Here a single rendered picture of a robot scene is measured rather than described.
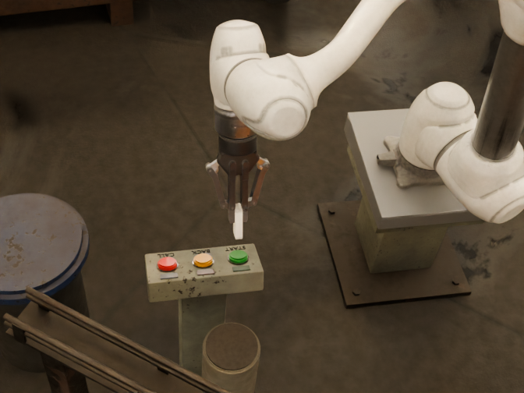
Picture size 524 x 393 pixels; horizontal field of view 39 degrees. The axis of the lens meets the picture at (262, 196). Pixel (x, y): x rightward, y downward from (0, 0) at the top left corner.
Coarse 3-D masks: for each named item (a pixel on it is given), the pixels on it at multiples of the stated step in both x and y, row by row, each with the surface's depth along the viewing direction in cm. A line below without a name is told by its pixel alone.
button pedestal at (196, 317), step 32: (160, 256) 158; (192, 256) 158; (224, 256) 158; (256, 256) 158; (160, 288) 151; (192, 288) 152; (224, 288) 154; (256, 288) 155; (192, 320) 167; (224, 320) 169; (192, 352) 178
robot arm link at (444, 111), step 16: (432, 96) 185; (448, 96) 185; (464, 96) 185; (416, 112) 188; (432, 112) 184; (448, 112) 183; (464, 112) 184; (416, 128) 190; (432, 128) 186; (448, 128) 184; (464, 128) 184; (400, 144) 201; (416, 144) 192; (432, 144) 187; (416, 160) 197; (432, 160) 189
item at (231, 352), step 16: (208, 336) 154; (224, 336) 154; (240, 336) 154; (256, 336) 156; (208, 352) 151; (224, 352) 152; (240, 352) 152; (256, 352) 152; (208, 368) 152; (224, 368) 149; (240, 368) 150; (256, 368) 155; (224, 384) 153; (240, 384) 154
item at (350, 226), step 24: (336, 216) 243; (360, 216) 234; (336, 240) 237; (360, 240) 236; (384, 240) 216; (408, 240) 218; (432, 240) 220; (336, 264) 230; (360, 264) 231; (384, 264) 226; (408, 264) 228; (432, 264) 233; (456, 264) 234; (360, 288) 225; (384, 288) 226; (408, 288) 227; (432, 288) 227; (456, 288) 228
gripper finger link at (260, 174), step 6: (264, 168) 147; (258, 174) 147; (264, 174) 147; (258, 180) 148; (252, 186) 150; (258, 186) 148; (252, 192) 151; (258, 192) 149; (252, 198) 149; (252, 204) 150
